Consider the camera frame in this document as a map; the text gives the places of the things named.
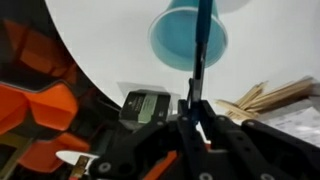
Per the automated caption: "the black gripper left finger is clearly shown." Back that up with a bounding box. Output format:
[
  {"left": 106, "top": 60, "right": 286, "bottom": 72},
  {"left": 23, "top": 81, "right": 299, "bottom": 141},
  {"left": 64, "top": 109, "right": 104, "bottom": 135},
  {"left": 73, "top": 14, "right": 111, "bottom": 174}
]
[{"left": 88, "top": 98, "right": 212, "bottom": 180}]

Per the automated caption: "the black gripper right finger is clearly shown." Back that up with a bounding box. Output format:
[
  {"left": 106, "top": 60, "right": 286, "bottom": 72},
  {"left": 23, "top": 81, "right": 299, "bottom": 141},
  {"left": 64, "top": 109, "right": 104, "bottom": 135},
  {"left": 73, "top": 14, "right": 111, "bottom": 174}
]
[{"left": 199, "top": 99, "right": 320, "bottom": 180}]

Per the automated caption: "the light blue plastic cup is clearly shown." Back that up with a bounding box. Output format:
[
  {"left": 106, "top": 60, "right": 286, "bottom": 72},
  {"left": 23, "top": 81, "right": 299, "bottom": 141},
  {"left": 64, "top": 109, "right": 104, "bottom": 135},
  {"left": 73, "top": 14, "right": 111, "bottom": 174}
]
[{"left": 147, "top": 0, "right": 230, "bottom": 73}]

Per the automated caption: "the dark grey box green label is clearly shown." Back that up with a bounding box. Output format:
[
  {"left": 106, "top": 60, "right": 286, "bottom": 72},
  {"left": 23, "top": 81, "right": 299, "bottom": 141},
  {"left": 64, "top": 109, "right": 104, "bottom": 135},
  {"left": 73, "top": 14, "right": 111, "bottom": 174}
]
[{"left": 118, "top": 89, "right": 172, "bottom": 125}]

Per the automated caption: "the white printed paper box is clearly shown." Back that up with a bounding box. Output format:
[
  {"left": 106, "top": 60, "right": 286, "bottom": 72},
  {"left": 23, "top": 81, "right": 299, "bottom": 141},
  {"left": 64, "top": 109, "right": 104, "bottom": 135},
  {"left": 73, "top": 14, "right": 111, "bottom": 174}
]
[{"left": 259, "top": 105, "right": 320, "bottom": 148}]

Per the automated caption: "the wooden stick bundle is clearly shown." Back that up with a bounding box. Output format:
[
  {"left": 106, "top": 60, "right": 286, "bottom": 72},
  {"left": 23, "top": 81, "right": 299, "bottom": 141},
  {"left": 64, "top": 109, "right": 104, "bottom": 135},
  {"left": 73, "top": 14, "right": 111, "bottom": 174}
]
[{"left": 214, "top": 75, "right": 315, "bottom": 122}]

